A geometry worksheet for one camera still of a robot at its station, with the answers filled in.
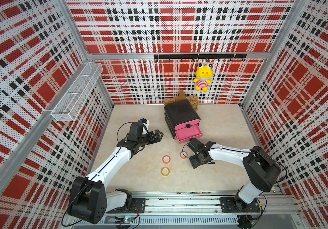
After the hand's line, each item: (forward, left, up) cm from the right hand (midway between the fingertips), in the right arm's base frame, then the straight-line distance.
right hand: (200, 160), depth 89 cm
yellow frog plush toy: (+45, -4, +34) cm, 56 cm away
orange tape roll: (-7, +22, -1) cm, 23 cm away
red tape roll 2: (+3, +11, 0) cm, 12 cm away
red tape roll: (+1, +22, -1) cm, 22 cm away
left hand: (+10, +25, +15) cm, 31 cm away
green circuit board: (-31, +43, +1) cm, 53 cm away
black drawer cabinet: (+19, +11, +17) cm, 28 cm away
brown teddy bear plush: (+47, +1, +9) cm, 48 cm away
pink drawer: (+18, +8, +15) cm, 25 cm away
